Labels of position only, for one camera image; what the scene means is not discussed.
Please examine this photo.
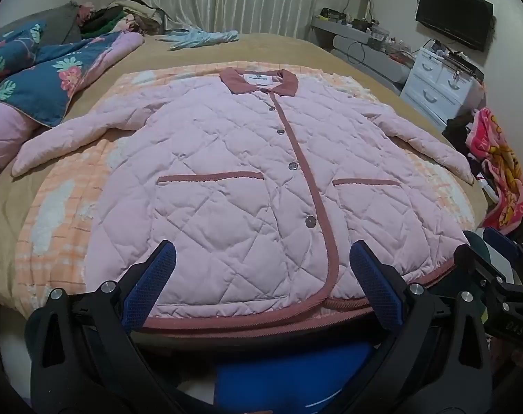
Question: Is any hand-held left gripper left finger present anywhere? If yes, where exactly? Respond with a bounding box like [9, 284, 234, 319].
[29, 239, 178, 414]

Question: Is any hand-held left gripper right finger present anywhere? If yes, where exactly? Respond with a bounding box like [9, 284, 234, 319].
[350, 239, 493, 414]

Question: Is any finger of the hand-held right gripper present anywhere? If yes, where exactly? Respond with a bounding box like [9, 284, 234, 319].
[483, 228, 523, 264]
[455, 244, 510, 289]

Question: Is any pink quilted jacket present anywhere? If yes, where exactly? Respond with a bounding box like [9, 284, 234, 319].
[11, 68, 475, 333]

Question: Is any pile of clothes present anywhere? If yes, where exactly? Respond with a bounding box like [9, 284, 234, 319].
[74, 0, 167, 37]

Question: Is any pink cartoon towel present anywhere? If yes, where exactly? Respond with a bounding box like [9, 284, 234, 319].
[466, 108, 523, 236]

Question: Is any orange checked blanket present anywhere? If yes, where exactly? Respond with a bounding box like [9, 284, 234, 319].
[18, 62, 475, 311]

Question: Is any dark cloth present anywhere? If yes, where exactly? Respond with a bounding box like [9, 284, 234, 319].
[443, 114, 478, 151]

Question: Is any bed with tan sheet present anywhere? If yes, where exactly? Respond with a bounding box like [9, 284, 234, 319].
[0, 32, 491, 337]

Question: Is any white drawer cabinet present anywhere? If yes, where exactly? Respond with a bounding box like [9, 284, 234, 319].
[400, 45, 486, 130]

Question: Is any black set-top box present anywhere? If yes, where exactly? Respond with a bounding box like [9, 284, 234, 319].
[443, 52, 486, 80]

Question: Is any pink pillow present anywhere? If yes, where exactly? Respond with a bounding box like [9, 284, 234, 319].
[0, 106, 40, 182]

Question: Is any blue floral quilt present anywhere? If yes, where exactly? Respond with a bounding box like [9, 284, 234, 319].
[0, 21, 146, 128]

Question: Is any grey dressing table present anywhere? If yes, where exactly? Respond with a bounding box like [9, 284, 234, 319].
[311, 13, 417, 85]

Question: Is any black television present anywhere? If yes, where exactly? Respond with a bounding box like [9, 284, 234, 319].
[415, 0, 494, 51]

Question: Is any light blue garment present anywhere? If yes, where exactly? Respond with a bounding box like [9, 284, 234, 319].
[156, 28, 240, 51]

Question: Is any grey headboard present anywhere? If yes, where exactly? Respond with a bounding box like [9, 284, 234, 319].
[0, 3, 81, 48]

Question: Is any arched mirror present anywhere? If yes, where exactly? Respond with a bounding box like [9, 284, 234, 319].
[345, 0, 372, 20]

